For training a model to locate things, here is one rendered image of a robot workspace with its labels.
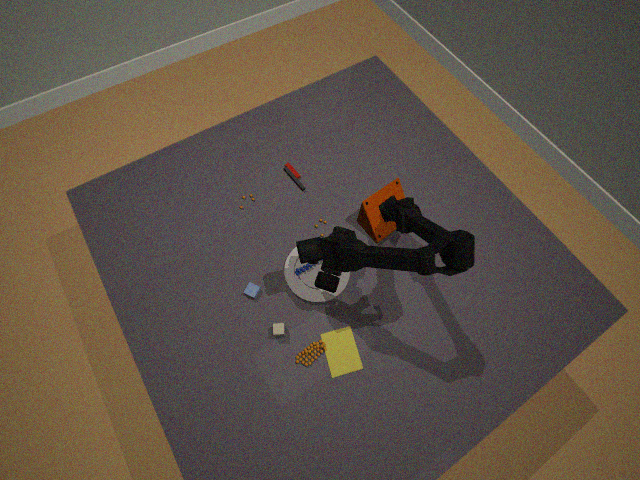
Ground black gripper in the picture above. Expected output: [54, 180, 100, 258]
[315, 226, 352, 293]

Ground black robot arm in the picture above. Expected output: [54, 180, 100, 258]
[296, 195, 475, 276]

